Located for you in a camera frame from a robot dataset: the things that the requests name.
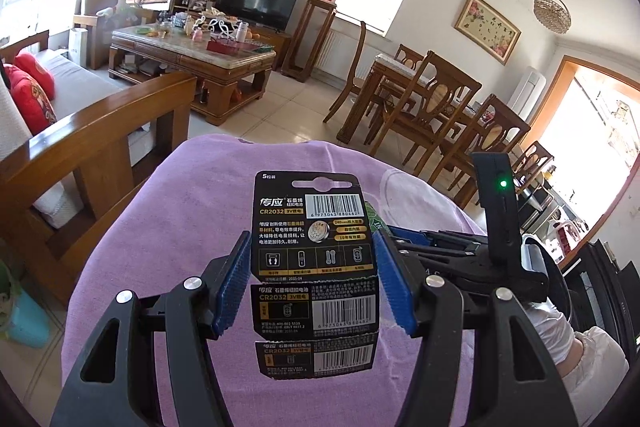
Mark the purple cloth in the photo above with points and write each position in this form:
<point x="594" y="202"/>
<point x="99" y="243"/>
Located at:
<point x="190" y="187"/>

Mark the wooden dining chair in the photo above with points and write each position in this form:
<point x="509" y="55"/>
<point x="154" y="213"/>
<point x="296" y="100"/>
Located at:
<point x="480" y="152"/>
<point x="350" y="77"/>
<point x="532" y="162"/>
<point x="425" y="112"/>

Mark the red tray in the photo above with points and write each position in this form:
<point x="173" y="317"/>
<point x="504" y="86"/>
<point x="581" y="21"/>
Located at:
<point x="227" y="47"/>

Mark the green sachet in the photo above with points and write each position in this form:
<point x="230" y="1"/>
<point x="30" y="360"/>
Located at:
<point x="376" y="219"/>

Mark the black battery card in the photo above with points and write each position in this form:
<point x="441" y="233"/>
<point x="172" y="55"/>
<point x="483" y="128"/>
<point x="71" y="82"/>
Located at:
<point x="310" y="257"/>

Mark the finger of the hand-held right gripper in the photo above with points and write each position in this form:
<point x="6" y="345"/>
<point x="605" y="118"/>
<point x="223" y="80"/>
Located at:
<point x="407" y="234"/>
<point x="440" y="250"/>

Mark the wooden coffee table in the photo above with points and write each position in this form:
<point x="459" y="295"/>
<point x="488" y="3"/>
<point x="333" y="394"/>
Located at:
<point x="200" y="72"/>

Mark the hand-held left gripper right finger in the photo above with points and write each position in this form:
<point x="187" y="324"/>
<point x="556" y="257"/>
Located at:
<point x="395" y="282"/>

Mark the white radiator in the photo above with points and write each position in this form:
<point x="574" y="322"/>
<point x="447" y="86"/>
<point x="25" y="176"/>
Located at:
<point x="345" y="52"/>

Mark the white standing air conditioner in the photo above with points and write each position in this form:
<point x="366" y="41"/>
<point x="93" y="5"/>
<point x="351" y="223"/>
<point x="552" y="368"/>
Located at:
<point x="527" y="94"/>

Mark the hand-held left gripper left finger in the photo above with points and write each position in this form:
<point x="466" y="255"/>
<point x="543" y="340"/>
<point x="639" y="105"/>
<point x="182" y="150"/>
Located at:
<point x="232" y="284"/>

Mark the wooden dining table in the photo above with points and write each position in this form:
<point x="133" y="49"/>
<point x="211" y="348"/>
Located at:
<point x="365" y="92"/>

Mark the framed floral painting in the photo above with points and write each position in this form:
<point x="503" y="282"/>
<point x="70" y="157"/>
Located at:
<point x="487" y="29"/>

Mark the black trash bin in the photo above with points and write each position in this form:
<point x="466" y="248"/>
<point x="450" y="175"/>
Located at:
<point x="537" y="257"/>

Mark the black television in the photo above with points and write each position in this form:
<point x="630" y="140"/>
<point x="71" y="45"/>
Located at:
<point x="257" y="2"/>

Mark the crystal pendant lamp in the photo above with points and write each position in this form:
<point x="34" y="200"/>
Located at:
<point x="552" y="9"/>

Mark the tall wooden plant stand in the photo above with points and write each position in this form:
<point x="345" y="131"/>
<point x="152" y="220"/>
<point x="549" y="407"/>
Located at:
<point x="320" y="4"/>

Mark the plush toy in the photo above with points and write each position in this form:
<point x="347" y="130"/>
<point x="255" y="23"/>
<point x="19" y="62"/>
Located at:
<point x="112" y="4"/>

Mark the wooden frame sofa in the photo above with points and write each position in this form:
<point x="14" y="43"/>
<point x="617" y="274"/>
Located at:
<point x="100" y="147"/>

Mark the red cushion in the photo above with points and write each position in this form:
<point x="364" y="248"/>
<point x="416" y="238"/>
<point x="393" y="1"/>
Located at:
<point x="37" y="67"/>
<point x="30" y="102"/>

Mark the wooden television stand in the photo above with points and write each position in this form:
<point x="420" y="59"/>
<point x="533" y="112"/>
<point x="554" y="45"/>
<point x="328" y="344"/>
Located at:
<point x="277" y="52"/>

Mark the wooden armchair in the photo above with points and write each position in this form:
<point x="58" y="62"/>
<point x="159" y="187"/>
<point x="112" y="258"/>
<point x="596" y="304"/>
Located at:
<point x="95" y="32"/>

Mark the teal plastic basket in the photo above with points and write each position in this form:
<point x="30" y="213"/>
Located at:
<point x="25" y="317"/>

